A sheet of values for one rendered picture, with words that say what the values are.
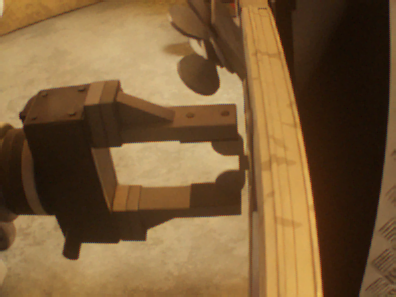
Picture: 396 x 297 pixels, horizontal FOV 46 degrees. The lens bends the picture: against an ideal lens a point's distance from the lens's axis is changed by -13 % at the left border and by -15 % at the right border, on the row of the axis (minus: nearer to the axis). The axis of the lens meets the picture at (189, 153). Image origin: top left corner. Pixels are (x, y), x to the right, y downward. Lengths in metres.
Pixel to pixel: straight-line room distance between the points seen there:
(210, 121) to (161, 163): 1.23
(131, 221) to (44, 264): 0.99
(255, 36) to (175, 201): 0.27
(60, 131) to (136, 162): 1.25
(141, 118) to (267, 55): 0.22
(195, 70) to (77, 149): 0.15
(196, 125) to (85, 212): 0.12
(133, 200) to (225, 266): 0.89
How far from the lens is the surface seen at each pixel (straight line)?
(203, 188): 0.42
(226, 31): 0.25
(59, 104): 0.38
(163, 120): 0.37
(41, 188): 0.40
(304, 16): 0.53
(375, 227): 0.65
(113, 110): 0.35
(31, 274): 1.40
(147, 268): 1.32
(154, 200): 0.42
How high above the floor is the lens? 1.04
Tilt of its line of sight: 40 degrees down
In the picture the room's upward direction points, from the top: 8 degrees counter-clockwise
